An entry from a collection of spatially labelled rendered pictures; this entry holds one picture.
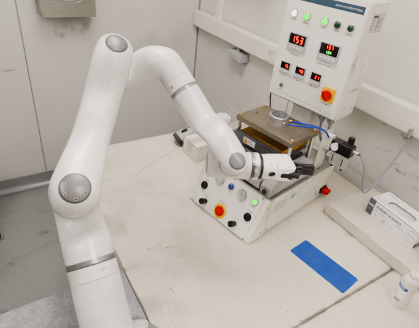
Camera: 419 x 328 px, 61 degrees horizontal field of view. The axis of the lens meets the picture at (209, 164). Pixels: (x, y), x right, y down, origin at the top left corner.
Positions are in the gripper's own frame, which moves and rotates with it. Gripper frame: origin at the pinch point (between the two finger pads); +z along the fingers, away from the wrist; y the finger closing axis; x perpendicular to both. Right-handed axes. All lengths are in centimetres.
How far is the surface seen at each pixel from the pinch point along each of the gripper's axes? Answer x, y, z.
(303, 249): 36.4, 4.8, 9.3
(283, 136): -1.3, 21.8, -2.0
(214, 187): 24.8, 26.7, -23.7
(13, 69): 13, 133, -139
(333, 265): 37.0, -2.7, 18.2
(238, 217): 29.4, 13.9, -15.2
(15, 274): 108, 59, -123
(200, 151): 25, 60, -28
